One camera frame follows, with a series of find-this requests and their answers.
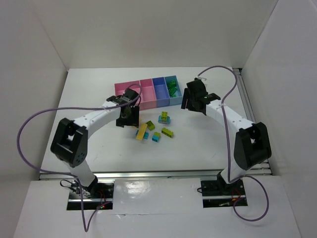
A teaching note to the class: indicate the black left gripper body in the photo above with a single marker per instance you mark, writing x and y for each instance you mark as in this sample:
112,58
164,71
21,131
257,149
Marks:
128,117

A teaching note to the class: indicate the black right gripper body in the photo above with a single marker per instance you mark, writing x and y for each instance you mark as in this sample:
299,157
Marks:
191,99

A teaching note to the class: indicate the dark green lego plate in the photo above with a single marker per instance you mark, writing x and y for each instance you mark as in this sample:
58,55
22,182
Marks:
172,92

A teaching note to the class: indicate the long yellow lego brick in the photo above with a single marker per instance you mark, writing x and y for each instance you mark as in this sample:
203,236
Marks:
141,131

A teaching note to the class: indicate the lime square lego brick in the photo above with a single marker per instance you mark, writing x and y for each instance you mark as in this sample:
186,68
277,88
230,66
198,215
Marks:
164,116

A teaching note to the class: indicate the turquoise arch lego brick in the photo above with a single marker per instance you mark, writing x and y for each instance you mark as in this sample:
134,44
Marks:
164,122

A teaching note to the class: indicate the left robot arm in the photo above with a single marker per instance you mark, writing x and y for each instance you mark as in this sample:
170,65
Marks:
70,142

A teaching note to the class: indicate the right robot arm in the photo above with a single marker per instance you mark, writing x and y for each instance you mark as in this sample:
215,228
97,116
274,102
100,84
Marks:
247,142

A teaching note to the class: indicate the light blue container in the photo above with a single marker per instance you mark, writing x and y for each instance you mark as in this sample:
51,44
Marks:
178,99

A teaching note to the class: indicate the large pink container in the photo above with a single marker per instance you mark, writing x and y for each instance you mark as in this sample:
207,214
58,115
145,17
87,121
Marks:
120,89

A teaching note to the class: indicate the lime printed lego brick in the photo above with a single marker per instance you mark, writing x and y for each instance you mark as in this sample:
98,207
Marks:
150,125

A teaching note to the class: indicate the narrow pink container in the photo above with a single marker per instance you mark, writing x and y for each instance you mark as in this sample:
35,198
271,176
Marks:
148,97

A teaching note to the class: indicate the blue purple container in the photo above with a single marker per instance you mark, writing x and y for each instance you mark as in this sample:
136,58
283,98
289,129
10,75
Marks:
161,92

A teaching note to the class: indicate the turquoise yellow stacked lego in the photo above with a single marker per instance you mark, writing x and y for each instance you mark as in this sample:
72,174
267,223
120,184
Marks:
156,137

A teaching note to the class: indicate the lime long lego brick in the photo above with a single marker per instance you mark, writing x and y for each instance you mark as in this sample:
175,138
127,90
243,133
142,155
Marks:
167,132

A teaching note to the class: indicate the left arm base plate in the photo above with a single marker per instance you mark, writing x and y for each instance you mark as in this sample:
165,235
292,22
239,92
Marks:
102,197

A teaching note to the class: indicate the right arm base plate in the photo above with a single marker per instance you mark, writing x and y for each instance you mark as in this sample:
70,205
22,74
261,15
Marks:
214,196

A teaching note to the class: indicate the aluminium rail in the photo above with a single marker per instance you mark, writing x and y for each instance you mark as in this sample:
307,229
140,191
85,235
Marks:
167,174

